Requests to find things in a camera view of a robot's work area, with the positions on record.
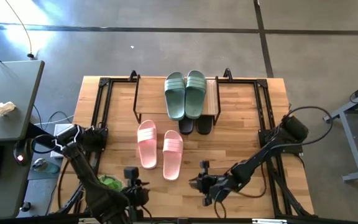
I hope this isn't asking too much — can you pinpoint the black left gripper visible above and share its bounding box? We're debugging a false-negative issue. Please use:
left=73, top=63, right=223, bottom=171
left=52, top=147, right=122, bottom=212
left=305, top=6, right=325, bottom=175
left=121, top=167, right=152, bottom=220

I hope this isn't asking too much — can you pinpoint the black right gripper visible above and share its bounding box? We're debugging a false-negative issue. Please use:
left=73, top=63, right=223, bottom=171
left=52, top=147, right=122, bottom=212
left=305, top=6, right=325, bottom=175
left=188, top=160, right=229, bottom=207

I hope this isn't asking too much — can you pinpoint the pink rubber slide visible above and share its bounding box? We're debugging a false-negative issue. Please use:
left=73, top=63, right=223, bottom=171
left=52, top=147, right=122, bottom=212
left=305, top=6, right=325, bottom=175
left=162, top=129, right=185, bottom=182
left=136, top=119, right=158, bottom=170

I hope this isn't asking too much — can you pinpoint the green rubber slide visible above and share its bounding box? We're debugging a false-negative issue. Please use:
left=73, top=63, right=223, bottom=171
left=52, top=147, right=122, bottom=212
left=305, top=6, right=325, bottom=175
left=185, top=69, right=208, bottom=120
left=163, top=72, right=187, bottom=122

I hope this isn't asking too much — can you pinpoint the potted green succulent plant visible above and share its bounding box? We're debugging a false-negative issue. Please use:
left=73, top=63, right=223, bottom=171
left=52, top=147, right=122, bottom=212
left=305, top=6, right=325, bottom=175
left=97, top=174, right=124, bottom=192

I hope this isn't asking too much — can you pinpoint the teal pad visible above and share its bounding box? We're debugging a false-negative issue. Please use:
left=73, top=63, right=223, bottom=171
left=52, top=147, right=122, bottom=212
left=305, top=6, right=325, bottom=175
left=42, top=161, right=61, bottom=175

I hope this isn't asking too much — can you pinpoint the white power box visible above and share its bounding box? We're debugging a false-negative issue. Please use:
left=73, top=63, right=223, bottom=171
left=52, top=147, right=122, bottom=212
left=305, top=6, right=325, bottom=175
left=50, top=123, right=75, bottom=158

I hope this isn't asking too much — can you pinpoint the black device with pink light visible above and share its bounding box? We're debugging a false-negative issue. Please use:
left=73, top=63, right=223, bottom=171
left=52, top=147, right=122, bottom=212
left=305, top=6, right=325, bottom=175
left=12, top=138, right=34, bottom=166

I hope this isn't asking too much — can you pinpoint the grey metal side table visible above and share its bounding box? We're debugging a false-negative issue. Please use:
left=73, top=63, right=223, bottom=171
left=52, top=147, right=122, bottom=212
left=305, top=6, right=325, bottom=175
left=323, top=77, right=358, bottom=183

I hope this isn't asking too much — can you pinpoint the crumpled white tissue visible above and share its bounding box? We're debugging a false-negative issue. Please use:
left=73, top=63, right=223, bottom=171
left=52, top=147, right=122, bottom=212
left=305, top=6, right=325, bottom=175
left=0, top=101, right=16, bottom=121

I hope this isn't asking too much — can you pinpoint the grey office desk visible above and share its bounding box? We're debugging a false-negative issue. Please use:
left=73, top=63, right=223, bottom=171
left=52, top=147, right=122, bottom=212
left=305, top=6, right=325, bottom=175
left=0, top=60, right=45, bottom=220

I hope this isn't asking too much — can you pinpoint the silver metal bracket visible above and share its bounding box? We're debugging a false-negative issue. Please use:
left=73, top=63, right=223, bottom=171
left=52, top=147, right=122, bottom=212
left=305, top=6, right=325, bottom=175
left=251, top=218, right=288, bottom=224

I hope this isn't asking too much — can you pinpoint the wooden shelf with black frame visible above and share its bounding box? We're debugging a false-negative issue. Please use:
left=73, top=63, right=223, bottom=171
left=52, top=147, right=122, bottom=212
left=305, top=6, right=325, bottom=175
left=132, top=69, right=223, bottom=126

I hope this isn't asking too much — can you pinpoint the black metal rig frame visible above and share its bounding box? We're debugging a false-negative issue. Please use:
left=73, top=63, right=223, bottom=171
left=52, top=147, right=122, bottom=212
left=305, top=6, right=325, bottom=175
left=54, top=67, right=315, bottom=219

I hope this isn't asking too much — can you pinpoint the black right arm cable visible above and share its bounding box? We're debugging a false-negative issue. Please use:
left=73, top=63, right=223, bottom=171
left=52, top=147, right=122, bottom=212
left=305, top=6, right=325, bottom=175
left=285, top=106, right=334, bottom=147

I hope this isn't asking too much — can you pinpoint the thin floor cable with plug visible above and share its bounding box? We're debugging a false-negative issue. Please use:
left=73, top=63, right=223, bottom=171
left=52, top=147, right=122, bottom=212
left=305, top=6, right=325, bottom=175
left=4, top=0, right=35, bottom=60

